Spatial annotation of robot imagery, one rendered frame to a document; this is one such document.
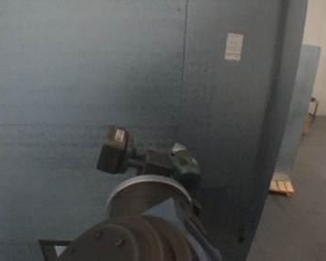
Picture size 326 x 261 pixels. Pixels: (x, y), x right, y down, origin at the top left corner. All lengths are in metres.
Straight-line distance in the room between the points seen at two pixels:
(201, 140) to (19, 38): 0.66
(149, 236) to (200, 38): 0.63
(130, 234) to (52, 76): 0.64
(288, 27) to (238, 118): 0.34
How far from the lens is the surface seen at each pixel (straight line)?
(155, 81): 0.73
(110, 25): 0.72
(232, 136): 0.85
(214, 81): 0.77
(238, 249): 1.25
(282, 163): 5.43
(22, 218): 1.10
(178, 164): 0.54
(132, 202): 0.33
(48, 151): 0.87
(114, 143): 0.48
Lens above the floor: 2.93
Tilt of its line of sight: 22 degrees down
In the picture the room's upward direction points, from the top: 3 degrees clockwise
